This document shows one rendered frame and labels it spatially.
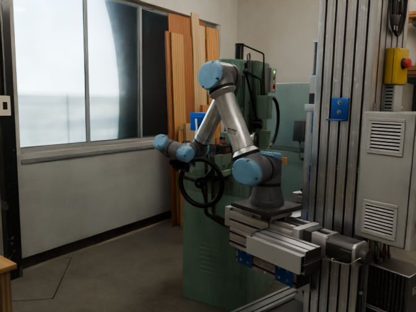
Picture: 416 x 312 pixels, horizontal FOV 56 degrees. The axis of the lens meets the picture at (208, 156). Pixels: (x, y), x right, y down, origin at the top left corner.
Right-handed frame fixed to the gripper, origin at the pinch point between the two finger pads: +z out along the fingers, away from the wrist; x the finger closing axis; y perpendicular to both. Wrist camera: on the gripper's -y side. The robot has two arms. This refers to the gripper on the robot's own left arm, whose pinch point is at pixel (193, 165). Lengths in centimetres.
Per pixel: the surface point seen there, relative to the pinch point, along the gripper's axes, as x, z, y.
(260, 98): 16, 30, -61
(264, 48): -63, 189, -228
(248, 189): 22.5, 28.1, 0.8
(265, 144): 21, 44, -35
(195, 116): -61, 81, -75
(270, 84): 19, 35, -74
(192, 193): -14.7, 31.4, 6.4
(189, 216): -16.4, 38.7, 19.2
